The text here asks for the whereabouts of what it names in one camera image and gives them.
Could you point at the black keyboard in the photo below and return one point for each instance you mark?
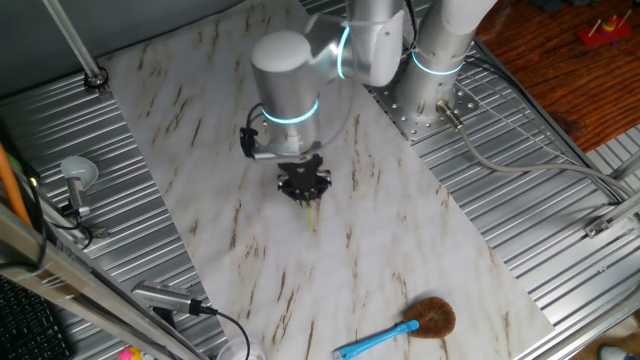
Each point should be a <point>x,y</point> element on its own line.
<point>25,325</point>

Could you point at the clear plastic cup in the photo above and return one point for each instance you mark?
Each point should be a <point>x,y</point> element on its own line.
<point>240,352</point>

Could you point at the aluminium profile bar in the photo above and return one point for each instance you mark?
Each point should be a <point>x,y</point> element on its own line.
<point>630,165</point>

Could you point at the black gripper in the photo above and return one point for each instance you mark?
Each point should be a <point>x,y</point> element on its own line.
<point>304,175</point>

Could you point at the aluminium frame beam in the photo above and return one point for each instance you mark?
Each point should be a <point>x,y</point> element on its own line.
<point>65,280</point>

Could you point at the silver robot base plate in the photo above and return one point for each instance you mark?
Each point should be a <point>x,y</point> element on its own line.
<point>415,131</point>

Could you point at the dark teal object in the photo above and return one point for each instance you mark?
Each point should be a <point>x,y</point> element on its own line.
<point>550,4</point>

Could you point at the aluminium pole black foot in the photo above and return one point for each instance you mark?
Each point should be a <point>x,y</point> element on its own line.
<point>70,37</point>

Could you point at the wrist camera on silver bracket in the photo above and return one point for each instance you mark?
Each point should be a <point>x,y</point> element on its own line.
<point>275,150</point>

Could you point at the white marble pattern board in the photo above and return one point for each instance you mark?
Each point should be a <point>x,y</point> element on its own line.
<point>350,240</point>

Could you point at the pink yellow toy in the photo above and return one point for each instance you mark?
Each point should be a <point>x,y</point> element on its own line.
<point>129,354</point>

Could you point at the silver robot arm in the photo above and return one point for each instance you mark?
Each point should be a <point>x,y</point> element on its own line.
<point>285,80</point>

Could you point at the aluminium profile with bracket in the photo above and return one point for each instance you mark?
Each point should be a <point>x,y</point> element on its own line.
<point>615,217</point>

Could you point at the white teal shoe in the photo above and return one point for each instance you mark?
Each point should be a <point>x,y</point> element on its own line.
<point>620,354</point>

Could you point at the orange stick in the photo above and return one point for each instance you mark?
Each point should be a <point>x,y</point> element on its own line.
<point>10,185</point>

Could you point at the grey round-head camera stand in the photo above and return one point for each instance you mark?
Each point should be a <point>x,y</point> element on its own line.
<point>80,170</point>

